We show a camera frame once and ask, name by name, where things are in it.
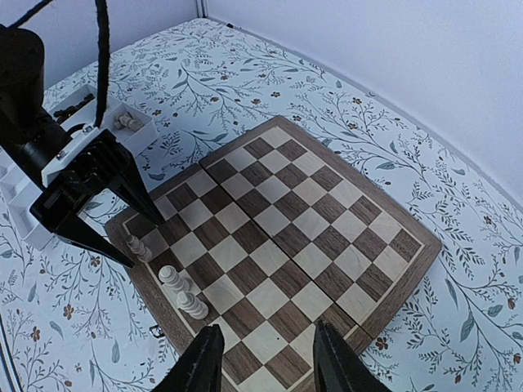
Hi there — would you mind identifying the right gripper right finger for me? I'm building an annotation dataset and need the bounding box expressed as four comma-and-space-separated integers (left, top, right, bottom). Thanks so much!
313, 320, 391, 392

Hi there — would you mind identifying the light chess pieces pile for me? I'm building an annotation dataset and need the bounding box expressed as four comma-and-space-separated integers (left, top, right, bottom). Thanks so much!
114, 113, 143, 131

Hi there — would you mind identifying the wooden chessboard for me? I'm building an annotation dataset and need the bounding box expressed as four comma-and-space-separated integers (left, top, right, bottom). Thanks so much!
104, 114, 443, 392

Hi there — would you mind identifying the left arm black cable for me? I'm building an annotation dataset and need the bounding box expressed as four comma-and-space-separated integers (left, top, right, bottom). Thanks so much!
7, 0, 111, 130

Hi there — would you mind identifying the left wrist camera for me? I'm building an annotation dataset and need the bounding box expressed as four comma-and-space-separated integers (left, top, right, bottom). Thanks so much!
41, 125, 102, 188

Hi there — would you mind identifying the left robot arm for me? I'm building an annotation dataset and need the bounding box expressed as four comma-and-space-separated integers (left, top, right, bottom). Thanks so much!
1, 27, 164, 268

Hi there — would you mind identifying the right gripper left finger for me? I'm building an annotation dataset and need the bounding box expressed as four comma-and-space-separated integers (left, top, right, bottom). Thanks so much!
153, 325, 225, 392

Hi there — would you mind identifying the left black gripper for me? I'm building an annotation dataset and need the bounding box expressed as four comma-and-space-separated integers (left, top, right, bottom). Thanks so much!
29, 130, 165, 268

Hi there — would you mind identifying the light chess piece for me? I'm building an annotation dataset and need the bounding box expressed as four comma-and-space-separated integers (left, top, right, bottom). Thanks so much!
177, 291, 208, 320
126, 235, 152, 263
158, 265, 190, 293

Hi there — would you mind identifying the dark chess pieces pile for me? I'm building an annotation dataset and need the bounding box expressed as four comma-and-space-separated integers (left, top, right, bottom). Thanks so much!
53, 93, 95, 124

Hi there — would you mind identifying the white divided tray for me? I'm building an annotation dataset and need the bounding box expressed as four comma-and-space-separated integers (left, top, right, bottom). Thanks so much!
1, 96, 159, 251

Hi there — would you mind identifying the floral patterned table mat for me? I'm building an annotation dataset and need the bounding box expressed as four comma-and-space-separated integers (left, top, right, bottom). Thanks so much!
1, 19, 522, 391

